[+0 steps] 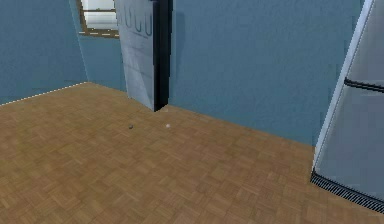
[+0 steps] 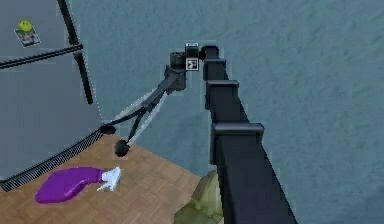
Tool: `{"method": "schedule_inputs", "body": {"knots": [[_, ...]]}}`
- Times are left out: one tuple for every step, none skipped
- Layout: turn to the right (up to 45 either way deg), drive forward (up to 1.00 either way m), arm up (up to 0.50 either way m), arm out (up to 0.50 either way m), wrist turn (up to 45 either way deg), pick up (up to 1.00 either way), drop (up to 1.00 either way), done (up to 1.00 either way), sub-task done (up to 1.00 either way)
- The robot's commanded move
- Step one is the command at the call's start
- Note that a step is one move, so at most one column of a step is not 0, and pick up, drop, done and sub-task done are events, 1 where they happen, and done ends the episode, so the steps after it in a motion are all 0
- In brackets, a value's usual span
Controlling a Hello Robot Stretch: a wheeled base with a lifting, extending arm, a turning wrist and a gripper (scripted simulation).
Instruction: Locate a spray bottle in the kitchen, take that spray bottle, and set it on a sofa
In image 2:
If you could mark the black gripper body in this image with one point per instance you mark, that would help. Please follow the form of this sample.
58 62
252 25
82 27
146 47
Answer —
176 78

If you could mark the purple spray bottle white head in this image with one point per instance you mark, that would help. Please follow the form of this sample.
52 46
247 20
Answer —
66 185

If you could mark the grey fridge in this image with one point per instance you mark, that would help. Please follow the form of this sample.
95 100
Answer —
40 110

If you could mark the white patterned card magnet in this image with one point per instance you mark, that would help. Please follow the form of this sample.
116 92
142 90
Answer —
28 38

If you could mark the yellow smiley magnet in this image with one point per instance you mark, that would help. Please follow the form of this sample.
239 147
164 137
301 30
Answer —
25 25

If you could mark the olive green lumpy object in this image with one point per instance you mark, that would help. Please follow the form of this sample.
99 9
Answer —
203 203

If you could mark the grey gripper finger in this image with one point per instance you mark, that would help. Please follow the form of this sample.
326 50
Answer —
107 129
121 148

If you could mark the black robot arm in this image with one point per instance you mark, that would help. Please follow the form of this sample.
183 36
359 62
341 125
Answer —
240 160

